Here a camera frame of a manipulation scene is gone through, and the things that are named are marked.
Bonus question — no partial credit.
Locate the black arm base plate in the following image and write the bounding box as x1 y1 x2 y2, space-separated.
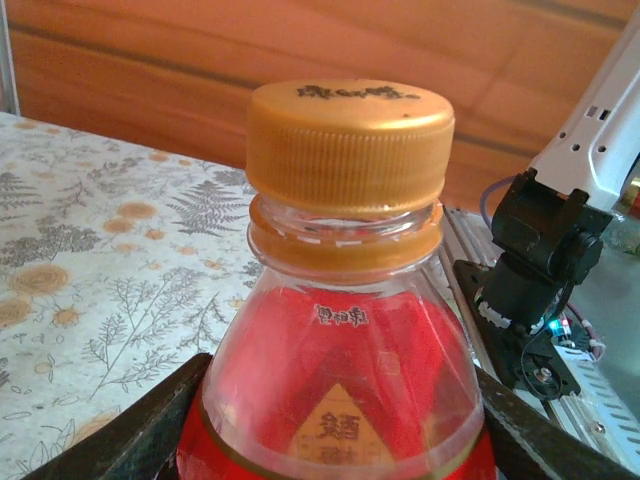
452 259 581 401

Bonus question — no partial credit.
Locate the floral table cloth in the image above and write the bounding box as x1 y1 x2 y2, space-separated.
0 110 281 480

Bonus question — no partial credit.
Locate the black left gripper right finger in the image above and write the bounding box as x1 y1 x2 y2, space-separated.
474 367 640 480

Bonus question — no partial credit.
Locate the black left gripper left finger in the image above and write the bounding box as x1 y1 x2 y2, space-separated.
29 352 211 480

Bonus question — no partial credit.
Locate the purple cable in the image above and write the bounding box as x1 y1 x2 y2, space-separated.
478 179 516 221

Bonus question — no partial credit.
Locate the thin red wire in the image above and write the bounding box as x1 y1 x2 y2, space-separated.
562 299 609 364

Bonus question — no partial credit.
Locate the aluminium corner post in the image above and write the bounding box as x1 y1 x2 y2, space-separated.
0 0 21 116

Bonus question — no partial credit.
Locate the gold bottle cap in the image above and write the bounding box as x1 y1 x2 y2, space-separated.
245 78 456 210

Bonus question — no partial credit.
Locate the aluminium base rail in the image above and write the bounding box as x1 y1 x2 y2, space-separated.
439 204 640 480

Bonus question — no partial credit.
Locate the red label plastic bottle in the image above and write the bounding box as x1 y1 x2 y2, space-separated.
174 192 501 480

